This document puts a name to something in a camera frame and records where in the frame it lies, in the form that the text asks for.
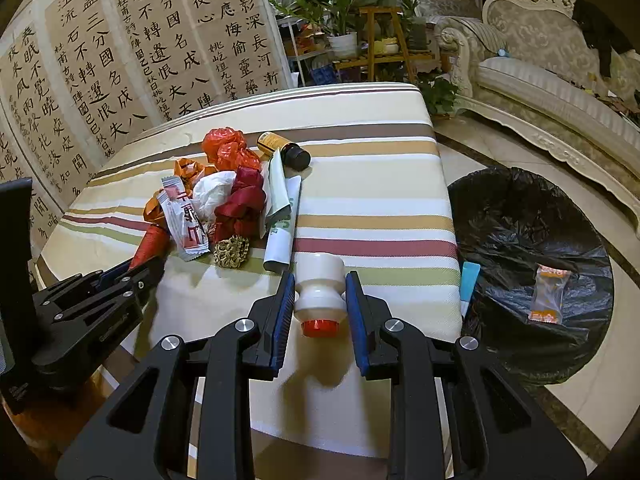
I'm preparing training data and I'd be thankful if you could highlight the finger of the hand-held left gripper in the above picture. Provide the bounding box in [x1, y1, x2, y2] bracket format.
[55, 256, 166, 356]
[34, 266, 135, 311]

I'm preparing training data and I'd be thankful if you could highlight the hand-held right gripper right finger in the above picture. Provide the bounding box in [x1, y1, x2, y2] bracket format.
[345, 270, 587, 480]

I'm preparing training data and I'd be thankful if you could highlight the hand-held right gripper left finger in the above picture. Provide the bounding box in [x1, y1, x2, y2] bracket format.
[55, 270, 297, 480]

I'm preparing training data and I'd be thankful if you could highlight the white bottle with red cap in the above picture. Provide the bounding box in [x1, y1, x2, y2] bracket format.
[294, 252, 347, 338]

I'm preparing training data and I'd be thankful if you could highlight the white and green tube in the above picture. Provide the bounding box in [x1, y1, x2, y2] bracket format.
[263, 176, 303, 275]

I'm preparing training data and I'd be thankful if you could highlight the white tissue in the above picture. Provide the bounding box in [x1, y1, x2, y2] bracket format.
[192, 171, 237, 222]

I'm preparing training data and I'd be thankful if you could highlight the dark red wrapper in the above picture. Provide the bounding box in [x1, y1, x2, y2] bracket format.
[213, 166, 268, 246]

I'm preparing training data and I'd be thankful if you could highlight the pale green paper packet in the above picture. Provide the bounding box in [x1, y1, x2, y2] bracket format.
[265, 150, 292, 217]

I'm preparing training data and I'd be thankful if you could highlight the black trash bag bin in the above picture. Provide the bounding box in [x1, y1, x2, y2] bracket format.
[446, 166, 615, 387]

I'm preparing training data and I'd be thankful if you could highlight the long orange wrapper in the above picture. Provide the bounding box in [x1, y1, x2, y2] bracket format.
[131, 187, 174, 272]

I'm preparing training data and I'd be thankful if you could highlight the red and white snack packet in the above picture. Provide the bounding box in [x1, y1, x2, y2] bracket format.
[161, 176, 210, 262]

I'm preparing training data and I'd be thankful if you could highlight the gold foil wrapper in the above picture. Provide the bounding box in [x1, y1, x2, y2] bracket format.
[213, 237, 251, 268]

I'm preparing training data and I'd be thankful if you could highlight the light blue packet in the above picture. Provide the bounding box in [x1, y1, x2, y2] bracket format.
[459, 261, 482, 319]

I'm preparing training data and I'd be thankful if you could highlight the small orange crumpled wrapper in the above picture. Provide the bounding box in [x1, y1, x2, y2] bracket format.
[173, 159, 207, 187]

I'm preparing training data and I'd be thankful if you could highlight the striped cushion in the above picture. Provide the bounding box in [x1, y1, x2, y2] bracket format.
[30, 81, 463, 461]

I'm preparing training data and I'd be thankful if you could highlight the amber bottle with black cap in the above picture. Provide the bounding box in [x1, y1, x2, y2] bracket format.
[257, 131, 312, 170]

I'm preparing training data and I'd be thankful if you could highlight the clear packet with orange ends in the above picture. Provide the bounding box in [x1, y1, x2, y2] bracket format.
[529, 263, 572, 325]

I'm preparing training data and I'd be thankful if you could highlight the calligraphy paper screen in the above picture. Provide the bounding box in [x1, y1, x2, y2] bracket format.
[0, 0, 296, 261]

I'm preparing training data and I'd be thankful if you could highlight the blue crate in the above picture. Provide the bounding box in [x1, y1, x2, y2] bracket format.
[309, 66, 342, 89]

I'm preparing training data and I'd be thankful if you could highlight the leafy green floor plant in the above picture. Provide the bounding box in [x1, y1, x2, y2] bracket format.
[417, 72, 462, 119]

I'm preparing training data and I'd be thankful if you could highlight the white metal rack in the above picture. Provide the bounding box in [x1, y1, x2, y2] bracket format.
[276, 15, 342, 89]

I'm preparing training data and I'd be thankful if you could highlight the wooden plant stand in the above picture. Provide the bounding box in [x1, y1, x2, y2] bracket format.
[334, 6, 436, 83]

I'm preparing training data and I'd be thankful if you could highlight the green plant in white pot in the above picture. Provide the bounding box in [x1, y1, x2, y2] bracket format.
[270, 0, 382, 59]

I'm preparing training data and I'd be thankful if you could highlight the tall green plant dark pot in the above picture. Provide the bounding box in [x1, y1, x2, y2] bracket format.
[390, 0, 437, 52]

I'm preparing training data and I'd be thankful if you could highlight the cream carved sofa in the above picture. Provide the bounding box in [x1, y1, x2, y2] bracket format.
[434, 0, 640, 238]

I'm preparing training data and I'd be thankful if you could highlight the cream carved armchair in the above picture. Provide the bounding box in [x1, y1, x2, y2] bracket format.
[415, 0, 483, 23]

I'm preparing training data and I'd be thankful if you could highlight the black garment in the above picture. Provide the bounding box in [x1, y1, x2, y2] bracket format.
[572, 0, 636, 78]

